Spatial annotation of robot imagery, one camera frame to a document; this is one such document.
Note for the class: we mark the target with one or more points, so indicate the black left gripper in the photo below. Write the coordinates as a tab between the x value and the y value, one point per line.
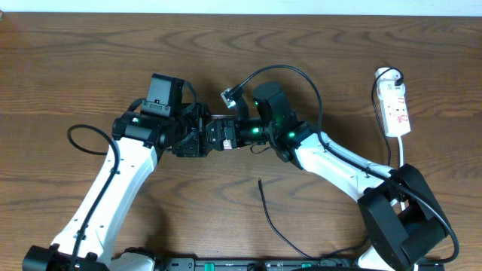
199	111

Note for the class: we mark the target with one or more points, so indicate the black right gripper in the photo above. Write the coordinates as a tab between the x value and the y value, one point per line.
218	134

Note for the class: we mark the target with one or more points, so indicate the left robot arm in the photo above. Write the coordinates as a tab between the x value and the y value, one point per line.
139	139

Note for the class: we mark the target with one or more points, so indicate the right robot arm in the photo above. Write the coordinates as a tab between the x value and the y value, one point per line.
402	217

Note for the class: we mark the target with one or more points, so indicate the white power strip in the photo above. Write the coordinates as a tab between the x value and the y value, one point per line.
390	90

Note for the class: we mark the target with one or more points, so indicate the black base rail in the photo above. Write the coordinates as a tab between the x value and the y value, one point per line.
263	264

